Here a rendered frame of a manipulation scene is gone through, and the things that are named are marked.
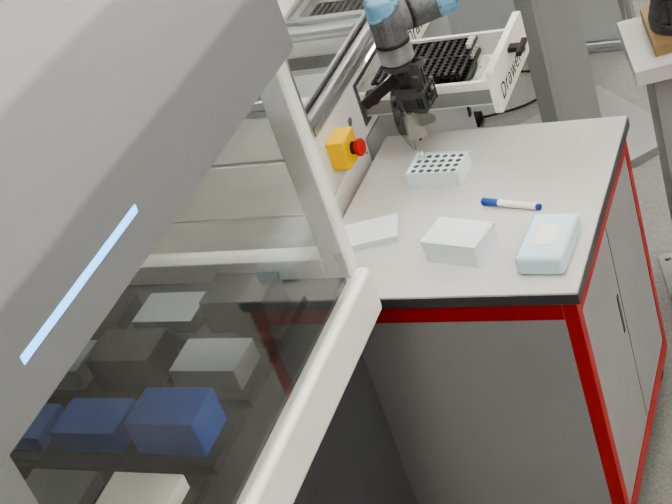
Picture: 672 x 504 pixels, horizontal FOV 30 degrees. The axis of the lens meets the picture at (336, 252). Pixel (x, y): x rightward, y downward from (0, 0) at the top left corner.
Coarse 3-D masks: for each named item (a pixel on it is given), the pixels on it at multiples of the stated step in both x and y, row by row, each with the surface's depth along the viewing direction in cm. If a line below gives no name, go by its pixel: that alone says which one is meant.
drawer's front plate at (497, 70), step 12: (516, 12) 296; (516, 24) 294; (504, 36) 288; (516, 36) 294; (504, 48) 285; (528, 48) 302; (492, 60) 280; (504, 60) 284; (516, 60) 293; (492, 72) 276; (504, 72) 284; (516, 72) 292; (492, 84) 278; (492, 96) 280; (504, 108) 283
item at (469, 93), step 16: (480, 32) 301; (496, 32) 299; (368, 80) 303; (480, 80) 282; (384, 96) 292; (448, 96) 286; (464, 96) 284; (480, 96) 283; (368, 112) 296; (384, 112) 294
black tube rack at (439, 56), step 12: (420, 48) 304; (432, 48) 301; (444, 48) 299; (456, 48) 297; (480, 48) 300; (432, 60) 295; (444, 60) 294; (456, 60) 292; (468, 60) 296; (384, 72) 298; (432, 72) 290; (444, 72) 289; (468, 72) 291; (372, 84) 295
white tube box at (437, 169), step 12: (432, 156) 281; (444, 156) 280; (456, 156) 277; (468, 156) 278; (408, 168) 279; (420, 168) 278; (432, 168) 276; (444, 168) 275; (456, 168) 273; (468, 168) 278; (408, 180) 278; (420, 180) 277; (432, 180) 276; (444, 180) 274; (456, 180) 273
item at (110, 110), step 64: (0, 0) 162; (64, 0) 167; (128, 0) 174; (192, 0) 184; (256, 0) 197; (0, 64) 155; (64, 64) 160; (128, 64) 169; (192, 64) 180; (256, 64) 196; (0, 128) 149; (64, 128) 157; (128, 128) 165; (192, 128) 179; (0, 192) 146; (64, 192) 153; (128, 192) 164; (192, 192) 179; (0, 256) 143; (64, 256) 151; (128, 256) 163; (0, 320) 140; (64, 320) 151; (0, 384) 140; (320, 384) 213; (0, 448) 139; (320, 448) 227; (384, 448) 254
